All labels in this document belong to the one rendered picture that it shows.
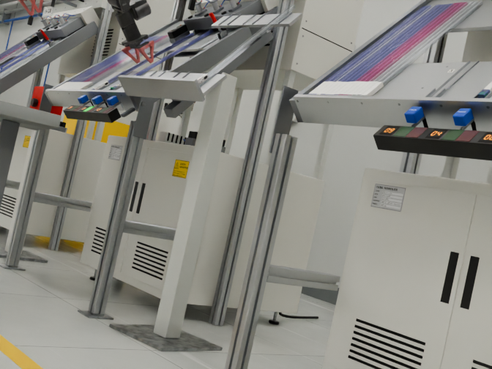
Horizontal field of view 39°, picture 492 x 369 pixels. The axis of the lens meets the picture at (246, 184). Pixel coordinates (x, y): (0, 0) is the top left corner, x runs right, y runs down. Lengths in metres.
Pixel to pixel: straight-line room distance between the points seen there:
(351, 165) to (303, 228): 1.38
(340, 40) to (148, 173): 0.95
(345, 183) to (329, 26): 1.50
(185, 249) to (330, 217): 2.18
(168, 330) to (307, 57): 1.23
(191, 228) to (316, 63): 1.00
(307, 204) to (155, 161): 0.64
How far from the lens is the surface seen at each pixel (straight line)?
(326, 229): 4.18
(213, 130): 2.09
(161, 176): 2.60
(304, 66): 2.74
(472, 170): 3.65
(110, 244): 2.24
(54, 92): 2.81
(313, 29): 2.78
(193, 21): 2.79
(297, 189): 2.75
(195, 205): 2.08
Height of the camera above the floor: 0.45
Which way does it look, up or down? 2 degrees up
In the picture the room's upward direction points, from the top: 12 degrees clockwise
